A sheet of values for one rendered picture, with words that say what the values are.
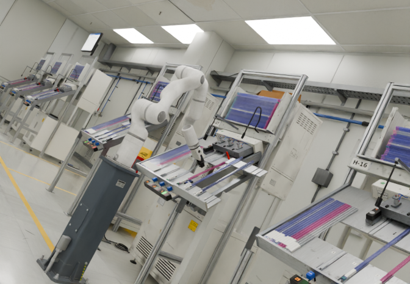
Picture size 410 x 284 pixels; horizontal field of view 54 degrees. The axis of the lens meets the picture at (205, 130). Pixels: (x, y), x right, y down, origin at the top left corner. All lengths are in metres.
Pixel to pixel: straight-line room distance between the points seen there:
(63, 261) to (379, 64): 3.74
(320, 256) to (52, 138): 5.81
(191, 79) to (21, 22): 8.85
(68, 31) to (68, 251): 9.31
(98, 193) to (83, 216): 0.15
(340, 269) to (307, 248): 0.20
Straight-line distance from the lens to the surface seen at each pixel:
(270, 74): 3.38
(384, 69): 4.77
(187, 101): 4.23
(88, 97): 7.23
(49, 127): 7.13
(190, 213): 3.04
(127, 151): 2.39
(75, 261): 2.48
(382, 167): 2.43
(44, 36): 11.22
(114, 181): 2.36
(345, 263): 1.91
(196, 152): 2.85
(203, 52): 6.36
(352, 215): 2.22
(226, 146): 3.06
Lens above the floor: 0.83
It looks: 7 degrees up
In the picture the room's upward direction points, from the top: 27 degrees clockwise
